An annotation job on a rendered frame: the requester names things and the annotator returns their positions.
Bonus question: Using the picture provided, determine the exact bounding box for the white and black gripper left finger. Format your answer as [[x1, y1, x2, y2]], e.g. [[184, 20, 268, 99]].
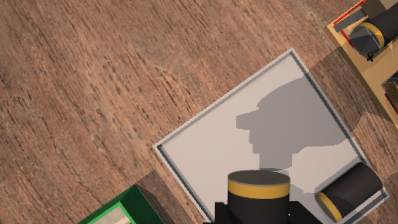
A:
[[203, 202, 233, 224]]

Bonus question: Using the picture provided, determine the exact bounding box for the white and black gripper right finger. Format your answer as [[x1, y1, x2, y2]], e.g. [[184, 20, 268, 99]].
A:
[[289, 201, 323, 224]]

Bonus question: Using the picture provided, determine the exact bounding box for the white shallow tray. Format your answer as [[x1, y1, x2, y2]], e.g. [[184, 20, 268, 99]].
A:
[[153, 47, 390, 224]]

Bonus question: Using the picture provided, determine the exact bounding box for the tan battery holder board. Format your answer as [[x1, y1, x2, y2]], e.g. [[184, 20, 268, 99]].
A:
[[323, 0, 398, 138]]

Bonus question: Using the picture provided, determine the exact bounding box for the green open box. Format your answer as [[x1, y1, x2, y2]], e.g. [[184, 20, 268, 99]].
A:
[[77, 183, 165, 224]]

